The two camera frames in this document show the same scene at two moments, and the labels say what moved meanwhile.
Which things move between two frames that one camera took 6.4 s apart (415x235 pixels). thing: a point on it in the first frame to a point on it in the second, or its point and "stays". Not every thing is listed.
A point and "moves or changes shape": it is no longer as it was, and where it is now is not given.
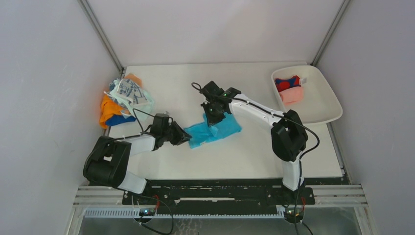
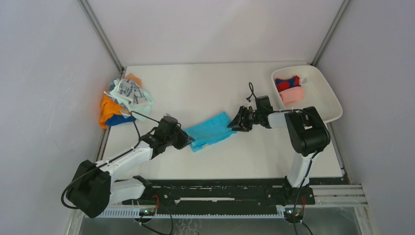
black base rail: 219,194 stays
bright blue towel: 201,132 moves or changes shape
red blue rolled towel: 282,84 stays
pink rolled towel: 292,95 stays
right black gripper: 212,121 to 239,120
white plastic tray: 304,90 stays
